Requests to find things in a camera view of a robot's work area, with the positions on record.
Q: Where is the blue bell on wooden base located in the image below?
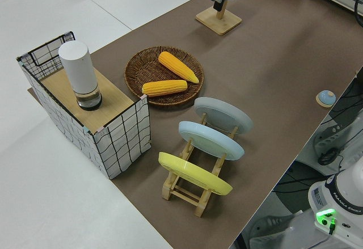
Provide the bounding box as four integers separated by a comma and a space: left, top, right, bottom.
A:
315, 90, 337, 108

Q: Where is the wooden plate rack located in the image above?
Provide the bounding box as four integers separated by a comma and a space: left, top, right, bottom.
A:
161, 112, 239, 218

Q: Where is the white bottle with glass base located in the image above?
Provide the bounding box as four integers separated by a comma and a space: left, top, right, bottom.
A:
58, 40, 103, 111

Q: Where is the yellow plate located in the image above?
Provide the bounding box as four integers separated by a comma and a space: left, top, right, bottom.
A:
158, 151, 234, 196

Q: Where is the wooden mug tree stand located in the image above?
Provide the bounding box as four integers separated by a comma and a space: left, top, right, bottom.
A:
195, 0, 248, 36

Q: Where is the light blue plate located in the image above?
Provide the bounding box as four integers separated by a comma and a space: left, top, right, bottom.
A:
178, 120, 246, 162

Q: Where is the white power strip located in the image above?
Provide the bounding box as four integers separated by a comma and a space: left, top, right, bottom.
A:
313, 123, 360, 162

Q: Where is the grey plate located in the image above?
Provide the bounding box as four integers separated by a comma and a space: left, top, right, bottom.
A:
193, 96, 254, 136

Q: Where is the round brown wicker basket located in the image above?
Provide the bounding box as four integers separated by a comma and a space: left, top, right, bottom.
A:
124, 45, 205, 108

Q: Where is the yellow corn cob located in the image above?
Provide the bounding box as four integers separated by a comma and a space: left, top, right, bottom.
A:
158, 50, 200, 85
141, 79, 189, 98

